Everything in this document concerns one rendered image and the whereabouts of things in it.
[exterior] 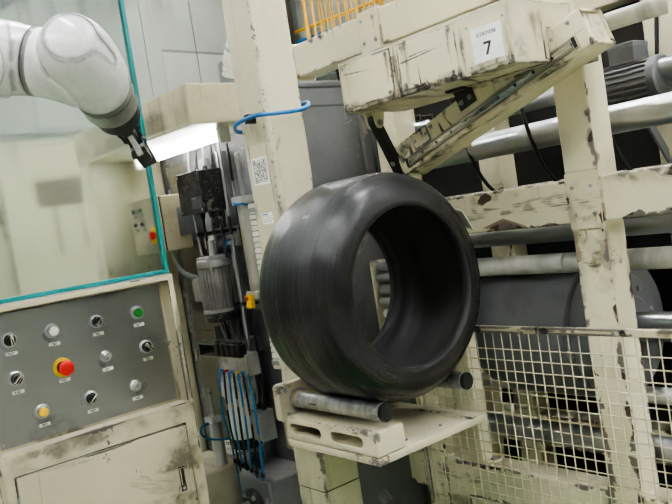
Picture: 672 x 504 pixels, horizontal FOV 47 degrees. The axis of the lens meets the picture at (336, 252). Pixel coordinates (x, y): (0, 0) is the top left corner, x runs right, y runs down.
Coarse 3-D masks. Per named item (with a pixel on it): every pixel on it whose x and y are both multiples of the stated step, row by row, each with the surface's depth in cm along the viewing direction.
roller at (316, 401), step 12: (300, 396) 201; (312, 396) 197; (324, 396) 194; (336, 396) 191; (312, 408) 197; (324, 408) 192; (336, 408) 189; (348, 408) 185; (360, 408) 182; (372, 408) 178; (384, 408) 177; (384, 420) 177
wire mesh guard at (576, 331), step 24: (528, 336) 202; (624, 336) 180; (648, 336) 175; (504, 360) 209; (552, 408) 200; (624, 432) 184; (648, 432) 180; (432, 480) 238; (480, 480) 223; (528, 480) 210
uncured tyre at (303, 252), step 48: (336, 192) 180; (384, 192) 181; (432, 192) 191; (288, 240) 181; (336, 240) 172; (384, 240) 216; (432, 240) 212; (288, 288) 176; (336, 288) 170; (432, 288) 216; (480, 288) 200; (288, 336) 180; (336, 336) 171; (384, 336) 214; (432, 336) 210; (336, 384) 180; (384, 384) 178; (432, 384) 188
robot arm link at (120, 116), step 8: (128, 96) 120; (136, 96) 124; (128, 104) 121; (136, 104) 124; (112, 112) 119; (120, 112) 120; (128, 112) 122; (96, 120) 121; (104, 120) 121; (112, 120) 121; (120, 120) 122; (128, 120) 124
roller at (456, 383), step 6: (456, 372) 197; (462, 372) 196; (468, 372) 196; (450, 378) 197; (456, 378) 195; (462, 378) 194; (468, 378) 195; (444, 384) 199; (450, 384) 197; (456, 384) 195; (462, 384) 194; (468, 384) 195
